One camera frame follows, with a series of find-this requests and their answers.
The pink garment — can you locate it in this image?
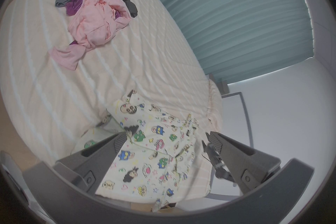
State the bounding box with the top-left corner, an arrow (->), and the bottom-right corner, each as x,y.
48,0 -> 132,71

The bed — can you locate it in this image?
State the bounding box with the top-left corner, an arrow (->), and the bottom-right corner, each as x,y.
0,0 -> 254,211

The blue-green curtain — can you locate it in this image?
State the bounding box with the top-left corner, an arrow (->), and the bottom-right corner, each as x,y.
106,0 -> 315,84

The pale pink pillow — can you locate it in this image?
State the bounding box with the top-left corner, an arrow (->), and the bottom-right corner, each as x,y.
207,79 -> 223,131

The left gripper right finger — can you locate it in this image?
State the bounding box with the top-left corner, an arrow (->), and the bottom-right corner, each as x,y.
206,131 -> 282,195

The white printed pyjama top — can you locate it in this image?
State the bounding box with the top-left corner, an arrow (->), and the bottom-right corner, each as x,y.
71,89 -> 200,212

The grey bedside table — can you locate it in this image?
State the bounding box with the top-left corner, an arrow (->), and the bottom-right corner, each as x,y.
209,75 -> 229,95

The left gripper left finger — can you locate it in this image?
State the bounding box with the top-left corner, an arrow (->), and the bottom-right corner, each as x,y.
53,132 -> 128,194

